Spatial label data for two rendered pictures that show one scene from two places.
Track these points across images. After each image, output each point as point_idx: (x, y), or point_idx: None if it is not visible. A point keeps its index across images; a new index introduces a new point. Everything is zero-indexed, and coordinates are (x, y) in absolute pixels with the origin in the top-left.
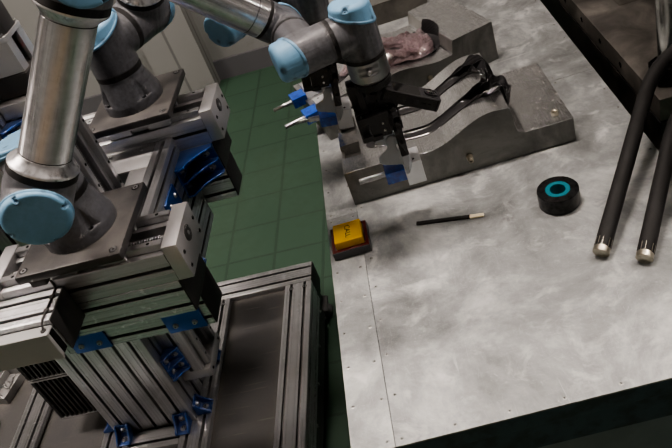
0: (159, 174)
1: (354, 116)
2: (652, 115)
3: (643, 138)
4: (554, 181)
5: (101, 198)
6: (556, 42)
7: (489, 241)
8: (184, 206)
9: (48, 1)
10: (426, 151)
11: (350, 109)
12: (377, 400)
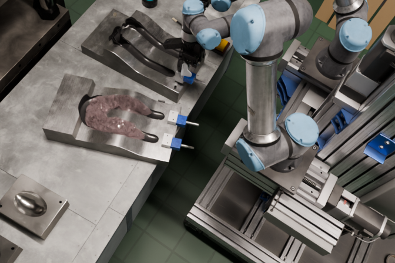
0: (283, 111)
1: (174, 81)
2: (65, 24)
3: None
4: (147, 0)
5: (321, 52)
6: (41, 68)
7: (181, 9)
8: (284, 55)
9: None
10: (170, 34)
11: None
12: None
